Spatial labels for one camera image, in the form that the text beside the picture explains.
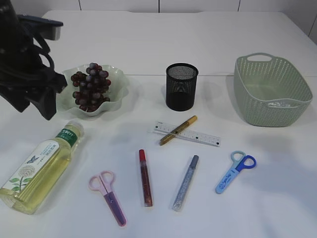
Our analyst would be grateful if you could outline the clear plastic sheet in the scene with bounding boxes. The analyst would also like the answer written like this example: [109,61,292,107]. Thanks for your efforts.
[267,100,298,108]

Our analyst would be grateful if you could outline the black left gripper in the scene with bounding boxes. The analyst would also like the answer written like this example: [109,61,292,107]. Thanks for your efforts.
[0,0,67,120]

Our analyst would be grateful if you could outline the red glitter glue tube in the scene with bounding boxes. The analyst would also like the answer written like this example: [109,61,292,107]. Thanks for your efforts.
[139,149,153,207]

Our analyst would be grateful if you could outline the black mesh pen cup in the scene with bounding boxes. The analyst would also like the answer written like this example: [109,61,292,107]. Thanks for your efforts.
[166,63,199,112]

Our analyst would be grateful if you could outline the green woven plastic basket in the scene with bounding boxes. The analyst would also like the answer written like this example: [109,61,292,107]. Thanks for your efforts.
[233,53,313,127]

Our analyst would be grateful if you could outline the purple artificial grape bunch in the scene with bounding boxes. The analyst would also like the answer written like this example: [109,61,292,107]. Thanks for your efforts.
[71,62,111,113]

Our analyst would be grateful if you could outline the silver glitter glue tube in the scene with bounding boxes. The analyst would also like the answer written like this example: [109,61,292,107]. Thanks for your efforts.
[172,155,199,212]

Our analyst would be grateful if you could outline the yellow tea bottle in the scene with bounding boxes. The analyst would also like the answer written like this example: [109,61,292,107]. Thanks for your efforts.
[0,120,84,214]

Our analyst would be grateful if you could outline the clear plastic ruler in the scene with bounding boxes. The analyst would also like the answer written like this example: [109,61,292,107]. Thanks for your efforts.
[148,121,221,147]

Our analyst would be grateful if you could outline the blue capped scissors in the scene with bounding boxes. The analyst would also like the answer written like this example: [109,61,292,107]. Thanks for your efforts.
[215,151,257,194]

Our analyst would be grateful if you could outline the gold marker pen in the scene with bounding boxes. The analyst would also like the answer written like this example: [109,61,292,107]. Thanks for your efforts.
[159,115,198,146]

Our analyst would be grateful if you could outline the pink purple scissors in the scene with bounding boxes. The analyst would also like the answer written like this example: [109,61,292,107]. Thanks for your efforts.
[88,171,127,227]

